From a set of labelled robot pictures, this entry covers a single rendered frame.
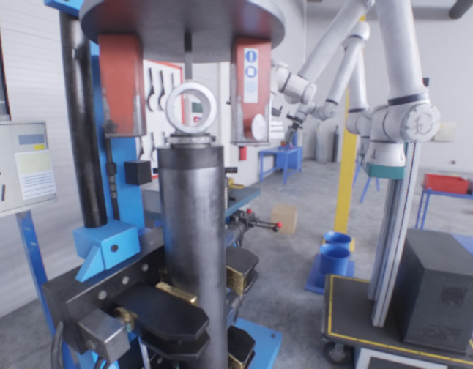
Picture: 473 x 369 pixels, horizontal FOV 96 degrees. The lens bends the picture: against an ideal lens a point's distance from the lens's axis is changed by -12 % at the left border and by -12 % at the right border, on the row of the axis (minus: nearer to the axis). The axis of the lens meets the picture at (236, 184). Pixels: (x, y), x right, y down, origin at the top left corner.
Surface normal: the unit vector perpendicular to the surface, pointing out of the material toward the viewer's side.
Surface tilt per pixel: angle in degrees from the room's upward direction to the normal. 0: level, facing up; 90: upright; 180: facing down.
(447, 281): 90
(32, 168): 90
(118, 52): 90
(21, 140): 90
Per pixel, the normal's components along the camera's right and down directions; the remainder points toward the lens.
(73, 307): 0.89, 0.11
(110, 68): 0.19, 0.24
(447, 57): -0.46, 0.21
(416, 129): -0.13, 0.38
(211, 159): 0.67, 0.18
